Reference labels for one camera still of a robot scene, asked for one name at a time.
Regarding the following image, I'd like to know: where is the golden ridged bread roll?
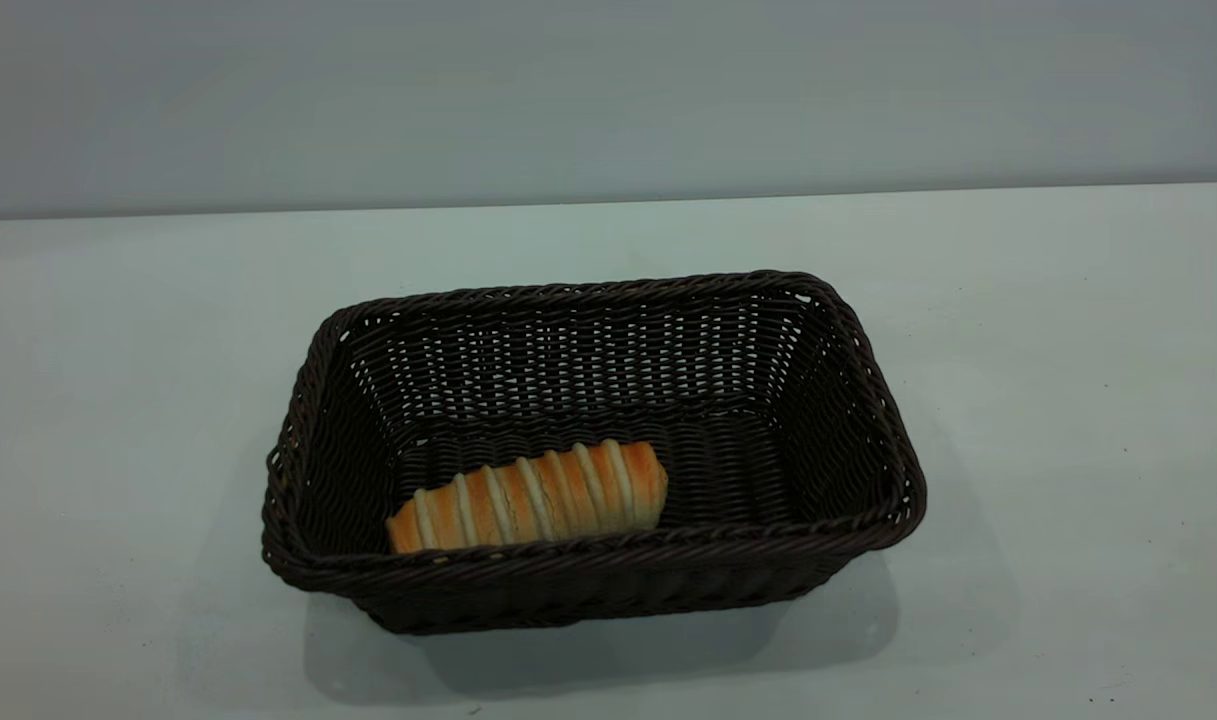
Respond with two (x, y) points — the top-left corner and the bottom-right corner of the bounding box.
(385, 439), (669, 555)

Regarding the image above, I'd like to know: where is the black woven wicker basket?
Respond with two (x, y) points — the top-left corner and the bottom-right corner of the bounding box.
(260, 269), (929, 637)

